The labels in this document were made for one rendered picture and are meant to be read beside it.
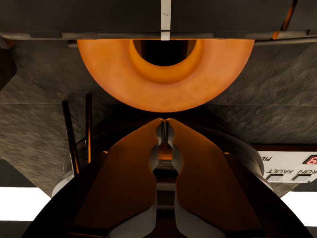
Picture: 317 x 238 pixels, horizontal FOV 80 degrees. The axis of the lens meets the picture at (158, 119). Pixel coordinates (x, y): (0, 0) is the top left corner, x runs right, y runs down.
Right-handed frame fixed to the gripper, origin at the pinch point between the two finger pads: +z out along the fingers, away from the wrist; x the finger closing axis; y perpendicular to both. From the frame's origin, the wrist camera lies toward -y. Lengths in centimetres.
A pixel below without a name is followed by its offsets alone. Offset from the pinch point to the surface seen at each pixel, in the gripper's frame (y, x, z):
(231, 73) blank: -1.3, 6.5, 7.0
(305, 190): 566, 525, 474
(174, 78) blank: -0.5, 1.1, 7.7
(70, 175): 16.2, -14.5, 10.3
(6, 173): 552, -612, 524
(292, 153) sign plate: 25.1, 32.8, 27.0
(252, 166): 17.2, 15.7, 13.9
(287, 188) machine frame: 50, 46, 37
